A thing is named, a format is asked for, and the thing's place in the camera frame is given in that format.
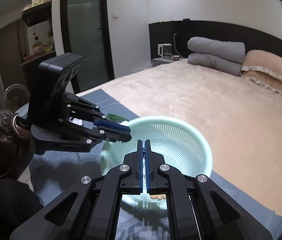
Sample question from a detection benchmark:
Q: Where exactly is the left hand dark glove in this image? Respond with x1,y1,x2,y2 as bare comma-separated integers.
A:
0,110,32,166

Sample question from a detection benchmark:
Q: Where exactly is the mint green plastic basket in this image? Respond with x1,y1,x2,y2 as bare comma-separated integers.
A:
100,115,214,222

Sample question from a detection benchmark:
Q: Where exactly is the grey nightstand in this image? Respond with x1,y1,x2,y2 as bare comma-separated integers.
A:
151,57,188,68

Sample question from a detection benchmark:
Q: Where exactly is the white electric kettle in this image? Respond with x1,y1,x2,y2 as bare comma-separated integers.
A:
157,43,172,59

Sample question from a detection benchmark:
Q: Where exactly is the black headboard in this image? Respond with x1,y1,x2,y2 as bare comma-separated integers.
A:
149,20,282,59

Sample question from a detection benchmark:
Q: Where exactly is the beige bed cover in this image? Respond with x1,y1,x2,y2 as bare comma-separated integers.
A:
77,58,282,222

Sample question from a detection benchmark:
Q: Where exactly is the dark glass door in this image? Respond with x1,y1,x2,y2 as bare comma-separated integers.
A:
60,0,114,93

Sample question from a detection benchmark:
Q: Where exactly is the grey folded blanket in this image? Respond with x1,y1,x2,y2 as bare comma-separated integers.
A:
187,36,246,76

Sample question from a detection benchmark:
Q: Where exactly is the pink ruffled pillow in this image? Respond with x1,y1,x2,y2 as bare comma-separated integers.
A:
241,50,282,96

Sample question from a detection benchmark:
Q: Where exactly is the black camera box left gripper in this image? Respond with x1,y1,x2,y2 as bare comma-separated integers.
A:
28,53,84,121

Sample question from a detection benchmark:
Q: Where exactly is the black wall shelf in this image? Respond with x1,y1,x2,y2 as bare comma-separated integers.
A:
22,0,52,27

